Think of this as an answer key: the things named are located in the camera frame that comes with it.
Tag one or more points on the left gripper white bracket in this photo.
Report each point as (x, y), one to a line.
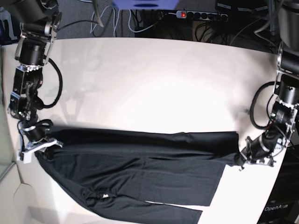
(257, 152)

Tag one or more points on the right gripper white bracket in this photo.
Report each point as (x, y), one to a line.
(25, 153)

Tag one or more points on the black long-sleeve T-shirt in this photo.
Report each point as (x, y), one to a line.
(147, 178)

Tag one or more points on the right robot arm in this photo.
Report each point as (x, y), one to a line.
(39, 21)

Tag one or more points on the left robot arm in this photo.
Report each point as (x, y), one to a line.
(284, 116)

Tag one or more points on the black OpenArm base unit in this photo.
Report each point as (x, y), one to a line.
(283, 204)

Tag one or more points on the blue box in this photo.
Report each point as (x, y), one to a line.
(145, 4)

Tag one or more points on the white power strip red switch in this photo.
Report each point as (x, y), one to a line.
(201, 16)

